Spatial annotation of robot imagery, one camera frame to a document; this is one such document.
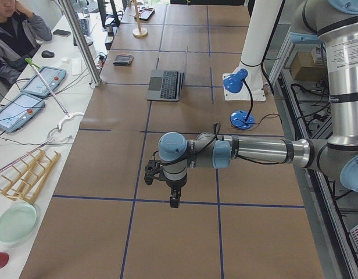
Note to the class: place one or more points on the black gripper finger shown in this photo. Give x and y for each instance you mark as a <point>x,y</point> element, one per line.
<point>175,198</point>

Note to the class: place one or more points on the reacher grabber stick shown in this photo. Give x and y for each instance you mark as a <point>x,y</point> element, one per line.
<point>42,84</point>

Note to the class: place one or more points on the black computer mouse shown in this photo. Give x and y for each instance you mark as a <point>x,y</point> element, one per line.
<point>47,54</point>

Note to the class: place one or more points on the blue desk lamp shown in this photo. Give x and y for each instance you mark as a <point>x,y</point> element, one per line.
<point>237,89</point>

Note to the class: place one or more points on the near teach pendant tablet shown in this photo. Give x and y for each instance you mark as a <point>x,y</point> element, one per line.
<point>19,111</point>

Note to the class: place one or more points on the pale green plate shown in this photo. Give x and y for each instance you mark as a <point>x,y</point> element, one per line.
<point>17,222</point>

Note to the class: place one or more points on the black keyboard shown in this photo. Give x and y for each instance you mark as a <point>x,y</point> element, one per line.
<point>84,25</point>

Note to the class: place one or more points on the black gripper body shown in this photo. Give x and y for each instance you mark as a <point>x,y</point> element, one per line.
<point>173,185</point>

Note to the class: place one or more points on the cardboard box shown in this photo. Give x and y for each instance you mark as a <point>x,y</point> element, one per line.
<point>303,68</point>

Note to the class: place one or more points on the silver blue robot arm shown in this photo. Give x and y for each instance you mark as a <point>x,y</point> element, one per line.
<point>335,23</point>

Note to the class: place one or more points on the grey laptop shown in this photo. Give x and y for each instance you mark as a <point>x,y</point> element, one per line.
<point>166,85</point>

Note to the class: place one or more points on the seated person grey jacket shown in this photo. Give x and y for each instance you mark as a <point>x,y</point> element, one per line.
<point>21,30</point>

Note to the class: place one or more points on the aluminium frame post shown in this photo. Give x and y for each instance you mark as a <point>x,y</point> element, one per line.
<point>89,60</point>

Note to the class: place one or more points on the black smartphone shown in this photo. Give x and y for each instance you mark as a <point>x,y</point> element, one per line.
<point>61,33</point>

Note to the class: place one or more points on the wooden dish rack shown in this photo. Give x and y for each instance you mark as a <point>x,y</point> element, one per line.
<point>25,178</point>

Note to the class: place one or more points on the dark folded wallet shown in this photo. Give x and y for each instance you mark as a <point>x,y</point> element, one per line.
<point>123,60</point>

